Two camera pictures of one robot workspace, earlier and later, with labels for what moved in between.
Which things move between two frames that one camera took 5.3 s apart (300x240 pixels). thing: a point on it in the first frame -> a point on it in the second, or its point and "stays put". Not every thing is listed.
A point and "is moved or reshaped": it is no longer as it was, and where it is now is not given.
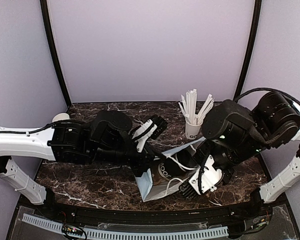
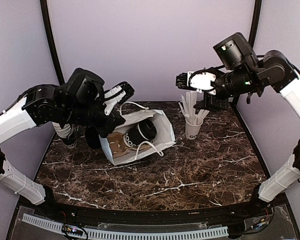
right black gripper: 201,149 -> 213,104
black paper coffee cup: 179,165 is moved or reshaped
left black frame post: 49,32 stays put
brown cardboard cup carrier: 159,181 is moved or reshaped
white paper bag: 152,185 -> 164,136
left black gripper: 147,160 -> 115,120
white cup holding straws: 192,131 stays put
